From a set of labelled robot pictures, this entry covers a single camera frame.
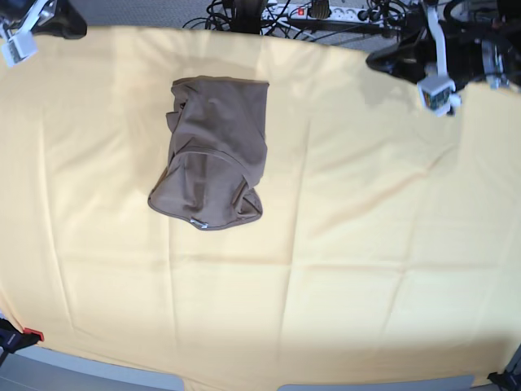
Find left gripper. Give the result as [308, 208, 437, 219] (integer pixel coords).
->
[366, 20, 513, 90]

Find brown T-shirt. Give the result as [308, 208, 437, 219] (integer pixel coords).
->
[148, 76, 269, 231]

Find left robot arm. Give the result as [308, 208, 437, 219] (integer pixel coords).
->
[366, 1, 520, 92]

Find white power strip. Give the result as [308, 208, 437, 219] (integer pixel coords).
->
[260, 2, 405, 30]

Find black stand behind table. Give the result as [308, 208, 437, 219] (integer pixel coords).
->
[230, 0, 267, 35]

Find yellow tablecloth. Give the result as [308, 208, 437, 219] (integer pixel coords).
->
[1, 28, 520, 390]

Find black red clamp left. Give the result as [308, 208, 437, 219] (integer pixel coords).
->
[0, 319, 45, 364]

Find black clamp right corner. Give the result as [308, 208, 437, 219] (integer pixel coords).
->
[488, 360, 520, 391]

